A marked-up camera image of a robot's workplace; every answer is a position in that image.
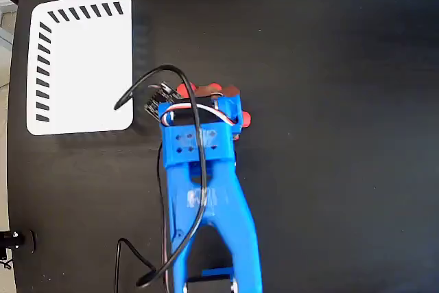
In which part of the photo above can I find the red turtle toy silver shell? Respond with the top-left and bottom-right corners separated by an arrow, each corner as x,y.
175,82 -> 252,141

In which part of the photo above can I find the white slotted tray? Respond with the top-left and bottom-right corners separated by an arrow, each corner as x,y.
26,0 -> 134,137

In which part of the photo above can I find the black table clamp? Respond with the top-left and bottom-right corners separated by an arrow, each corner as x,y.
0,229 -> 38,270

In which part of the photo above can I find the black camera cable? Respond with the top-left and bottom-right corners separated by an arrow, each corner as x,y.
113,63 -> 209,293

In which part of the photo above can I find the green camera circuit board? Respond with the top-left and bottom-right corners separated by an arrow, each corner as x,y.
143,81 -> 183,124

